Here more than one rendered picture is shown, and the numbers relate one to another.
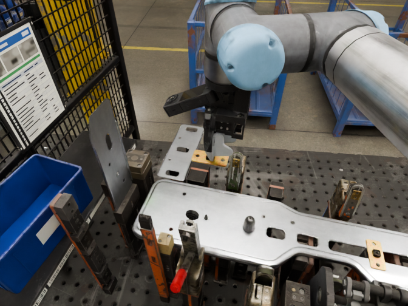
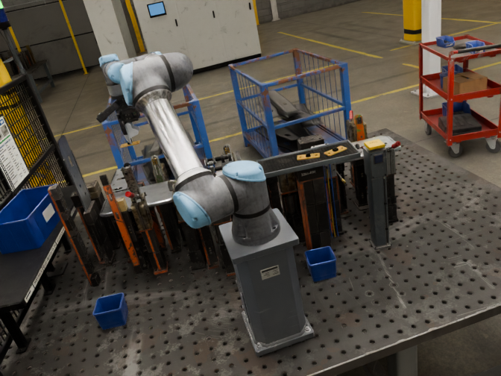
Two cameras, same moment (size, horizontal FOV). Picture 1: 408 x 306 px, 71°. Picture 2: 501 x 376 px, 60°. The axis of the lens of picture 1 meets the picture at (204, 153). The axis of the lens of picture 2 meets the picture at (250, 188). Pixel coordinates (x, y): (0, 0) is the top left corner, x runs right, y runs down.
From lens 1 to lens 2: 1.37 m
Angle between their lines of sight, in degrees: 21
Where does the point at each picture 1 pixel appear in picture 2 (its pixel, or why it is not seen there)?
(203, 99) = (113, 106)
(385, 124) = not seen: hidden behind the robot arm
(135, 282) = (114, 274)
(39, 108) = (16, 168)
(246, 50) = (115, 69)
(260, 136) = not seen: hidden behind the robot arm
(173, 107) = (101, 116)
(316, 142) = not seen: hidden behind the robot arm
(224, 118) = (125, 112)
